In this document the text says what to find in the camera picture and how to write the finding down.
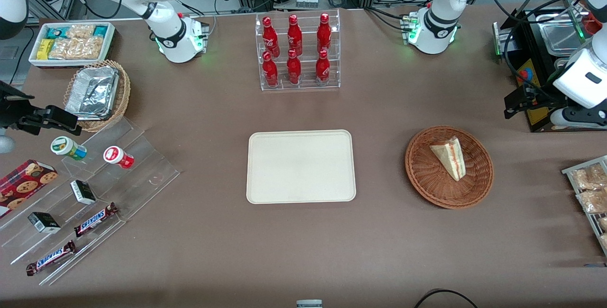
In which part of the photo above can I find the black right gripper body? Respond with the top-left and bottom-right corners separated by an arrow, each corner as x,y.
0,81 -> 35,129

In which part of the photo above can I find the triangle sandwich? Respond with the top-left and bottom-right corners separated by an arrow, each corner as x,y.
430,136 -> 467,182

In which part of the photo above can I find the aluminium foil tray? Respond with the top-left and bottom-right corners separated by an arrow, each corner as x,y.
64,66 -> 120,121

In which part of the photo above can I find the oval wicker basket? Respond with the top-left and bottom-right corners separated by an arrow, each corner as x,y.
63,60 -> 131,133

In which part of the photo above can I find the round brown wicker basket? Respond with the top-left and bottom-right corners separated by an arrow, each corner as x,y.
405,126 -> 495,209

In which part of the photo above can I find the beige rectangular tray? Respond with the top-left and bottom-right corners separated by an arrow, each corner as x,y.
246,130 -> 357,204

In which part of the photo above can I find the black hot food display case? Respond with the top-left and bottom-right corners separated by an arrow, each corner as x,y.
492,0 -> 607,133

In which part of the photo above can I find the green lid yogurt cup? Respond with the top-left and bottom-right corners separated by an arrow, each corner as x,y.
50,136 -> 88,162

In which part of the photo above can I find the steel food pan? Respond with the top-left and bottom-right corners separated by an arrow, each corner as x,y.
535,12 -> 589,56

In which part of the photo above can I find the white snack bin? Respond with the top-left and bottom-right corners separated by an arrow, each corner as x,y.
28,22 -> 116,69

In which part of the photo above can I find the red sausage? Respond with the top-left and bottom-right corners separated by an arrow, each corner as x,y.
582,13 -> 603,35

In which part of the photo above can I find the red chocolate cookie box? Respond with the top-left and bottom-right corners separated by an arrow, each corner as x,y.
0,159 -> 59,219

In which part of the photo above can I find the red lid yogurt cup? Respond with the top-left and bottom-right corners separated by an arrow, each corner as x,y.
103,145 -> 135,170

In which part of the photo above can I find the yellow snack packet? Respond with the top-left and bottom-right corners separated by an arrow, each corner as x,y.
37,38 -> 55,61

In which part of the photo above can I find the clear bag of crackers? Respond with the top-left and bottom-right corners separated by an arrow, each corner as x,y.
65,24 -> 96,41
47,37 -> 104,60

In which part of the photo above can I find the small black box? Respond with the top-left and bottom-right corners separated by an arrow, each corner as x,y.
70,180 -> 97,206
27,211 -> 62,234

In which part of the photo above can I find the bagged fried snack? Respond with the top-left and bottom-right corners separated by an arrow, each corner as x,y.
571,164 -> 607,190
576,189 -> 607,214

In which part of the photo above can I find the clear acrylic stepped display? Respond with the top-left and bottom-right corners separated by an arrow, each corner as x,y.
0,117 -> 181,286

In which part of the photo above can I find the snickers chocolate bar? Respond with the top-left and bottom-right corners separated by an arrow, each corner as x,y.
26,240 -> 77,277
74,202 -> 119,238

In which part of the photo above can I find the red cola bottle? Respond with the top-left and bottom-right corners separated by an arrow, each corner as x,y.
262,51 -> 279,88
315,49 -> 331,85
286,49 -> 303,85
287,14 -> 304,57
262,16 -> 281,58
316,13 -> 332,54

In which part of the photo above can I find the clear acrylic bottle rack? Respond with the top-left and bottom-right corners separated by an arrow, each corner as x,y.
255,9 -> 341,92

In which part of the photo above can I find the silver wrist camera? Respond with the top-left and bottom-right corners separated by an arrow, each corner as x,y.
0,128 -> 16,154
550,107 -> 607,129

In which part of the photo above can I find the grey wire rack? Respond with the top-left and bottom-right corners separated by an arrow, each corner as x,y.
561,155 -> 607,257

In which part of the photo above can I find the black table cable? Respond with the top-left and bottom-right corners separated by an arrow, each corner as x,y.
413,289 -> 480,308

